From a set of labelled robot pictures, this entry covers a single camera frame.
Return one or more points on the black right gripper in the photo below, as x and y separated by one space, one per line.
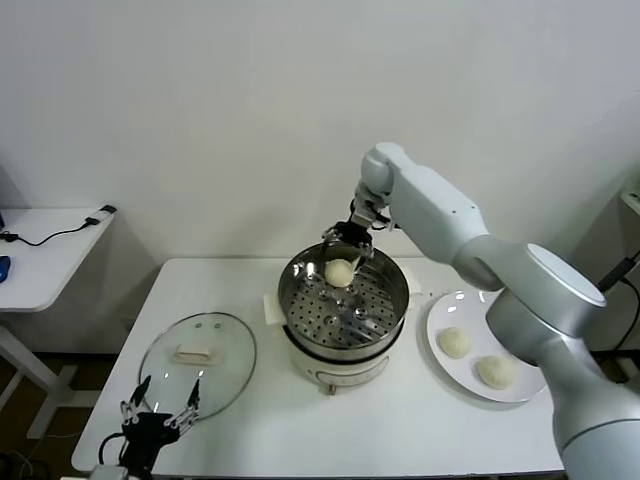
352 232

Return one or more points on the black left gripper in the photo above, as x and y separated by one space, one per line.
145 437

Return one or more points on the white round plate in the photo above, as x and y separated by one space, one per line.
450 310

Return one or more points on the blue computer mouse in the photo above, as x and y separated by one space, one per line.
3 267

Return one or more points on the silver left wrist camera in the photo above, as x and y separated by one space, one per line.
107 473

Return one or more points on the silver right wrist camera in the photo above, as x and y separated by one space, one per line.
364 214

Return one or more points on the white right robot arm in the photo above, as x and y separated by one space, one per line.
440 210

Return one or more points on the stainless steel steamer pot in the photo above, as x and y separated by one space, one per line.
345 320

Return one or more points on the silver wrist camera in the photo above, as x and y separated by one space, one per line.
364 214
107 473

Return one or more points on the white electric cooker base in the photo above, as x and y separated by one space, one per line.
340 372

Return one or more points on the glass pot lid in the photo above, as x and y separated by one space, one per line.
225 345

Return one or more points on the white side table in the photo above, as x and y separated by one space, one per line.
50 270

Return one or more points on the white steamed baozi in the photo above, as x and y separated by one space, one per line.
495 372
455 342
339 274

